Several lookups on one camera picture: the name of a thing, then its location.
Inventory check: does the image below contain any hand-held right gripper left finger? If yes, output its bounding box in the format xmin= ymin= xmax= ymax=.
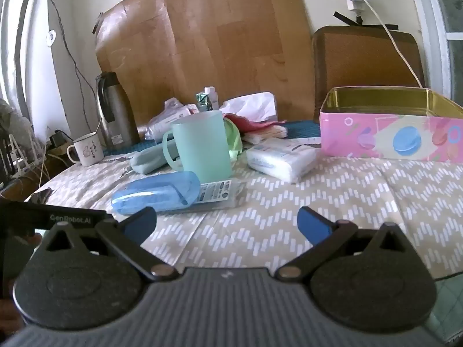
xmin=38 ymin=207 xmax=179 ymax=282

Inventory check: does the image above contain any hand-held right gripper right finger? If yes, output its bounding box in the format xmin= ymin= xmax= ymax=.
xmin=275 ymin=206 xmax=416 ymax=282

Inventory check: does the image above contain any teal cloth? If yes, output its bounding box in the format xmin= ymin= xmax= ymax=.
xmin=129 ymin=144 xmax=182 ymax=175

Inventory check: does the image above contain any clear labelled swab box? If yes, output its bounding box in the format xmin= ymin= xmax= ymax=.
xmin=181 ymin=178 xmax=247 ymax=212

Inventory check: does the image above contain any pink tin box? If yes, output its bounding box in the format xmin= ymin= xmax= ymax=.
xmin=319 ymin=86 xmax=463 ymax=163

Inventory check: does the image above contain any light green soft item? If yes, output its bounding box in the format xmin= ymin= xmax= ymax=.
xmin=223 ymin=119 xmax=244 ymax=162

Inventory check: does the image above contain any translucent blue case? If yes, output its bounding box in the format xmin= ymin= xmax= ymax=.
xmin=111 ymin=171 xmax=201 ymax=216

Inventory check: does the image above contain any white tissue pack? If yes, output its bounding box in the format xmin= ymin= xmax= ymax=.
xmin=246 ymin=140 xmax=318 ymax=184

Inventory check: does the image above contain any white enamel mug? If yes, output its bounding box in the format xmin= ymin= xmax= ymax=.
xmin=67 ymin=133 xmax=105 ymax=167

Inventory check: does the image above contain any green plastic cup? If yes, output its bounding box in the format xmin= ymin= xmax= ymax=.
xmin=162 ymin=110 xmax=233 ymax=184

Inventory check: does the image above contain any pink white pad packet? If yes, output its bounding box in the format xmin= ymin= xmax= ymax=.
xmin=243 ymin=125 xmax=289 ymax=144

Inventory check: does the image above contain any clear plastic bag packet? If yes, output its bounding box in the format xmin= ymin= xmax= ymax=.
xmin=145 ymin=98 xmax=199 ymax=141

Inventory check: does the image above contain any steel thermos flask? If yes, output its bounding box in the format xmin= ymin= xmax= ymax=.
xmin=95 ymin=71 xmax=142 ymax=149

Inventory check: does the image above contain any green foil packet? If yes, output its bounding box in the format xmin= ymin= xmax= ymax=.
xmin=195 ymin=92 xmax=212 ymax=113

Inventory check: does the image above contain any white crumpled bag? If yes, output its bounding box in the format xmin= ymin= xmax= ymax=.
xmin=219 ymin=92 xmax=279 ymax=122

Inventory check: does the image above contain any small white bottle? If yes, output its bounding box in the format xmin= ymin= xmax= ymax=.
xmin=203 ymin=86 xmax=220 ymax=111

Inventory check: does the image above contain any brown chair back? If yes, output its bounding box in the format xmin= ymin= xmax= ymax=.
xmin=312 ymin=25 xmax=427 ymax=121

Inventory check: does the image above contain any brown cardboard sheet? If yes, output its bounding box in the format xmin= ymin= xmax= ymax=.
xmin=95 ymin=0 xmax=321 ymax=127

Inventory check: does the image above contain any long black tape strip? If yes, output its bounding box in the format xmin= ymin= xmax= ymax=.
xmin=333 ymin=12 xmax=399 ymax=31

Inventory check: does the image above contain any thin black wall cable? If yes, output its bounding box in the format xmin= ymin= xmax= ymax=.
xmin=47 ymin=0 xmax=100 ymax=125

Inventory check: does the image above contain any white charging cable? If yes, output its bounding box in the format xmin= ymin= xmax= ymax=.
xmin=345 ymin=0 xmax=424 ymax=88

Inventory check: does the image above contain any white window frame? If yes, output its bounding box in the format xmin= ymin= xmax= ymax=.
xmin=411 ymin=0 xmax=463 ymax=111

